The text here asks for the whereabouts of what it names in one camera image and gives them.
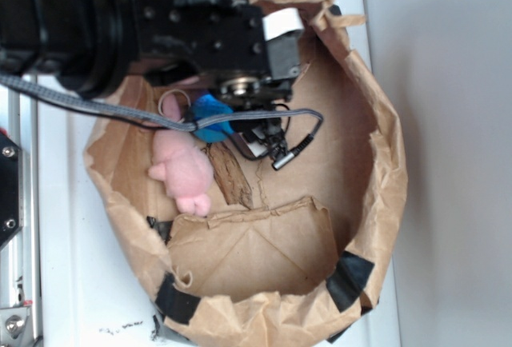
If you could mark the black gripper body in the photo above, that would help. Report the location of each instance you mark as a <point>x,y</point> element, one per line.
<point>219,45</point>

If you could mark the blue textured ball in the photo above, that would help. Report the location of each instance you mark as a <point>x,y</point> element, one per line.
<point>207,106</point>

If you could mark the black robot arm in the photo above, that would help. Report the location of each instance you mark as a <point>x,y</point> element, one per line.
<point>90,46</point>

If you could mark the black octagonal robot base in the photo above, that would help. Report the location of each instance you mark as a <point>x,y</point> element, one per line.
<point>10,189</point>

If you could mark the pink plush pig toy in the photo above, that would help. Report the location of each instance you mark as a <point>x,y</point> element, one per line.
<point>184,170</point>

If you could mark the brown wood piece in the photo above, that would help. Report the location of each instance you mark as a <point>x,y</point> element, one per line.
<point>229,176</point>

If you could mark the brown paper bag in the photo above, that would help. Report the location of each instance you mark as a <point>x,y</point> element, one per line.
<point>311,257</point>

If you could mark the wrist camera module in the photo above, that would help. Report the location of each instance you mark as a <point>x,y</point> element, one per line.
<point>263,133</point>

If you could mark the aluminium rail with bracket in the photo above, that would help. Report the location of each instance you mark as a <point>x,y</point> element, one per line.
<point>21,303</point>

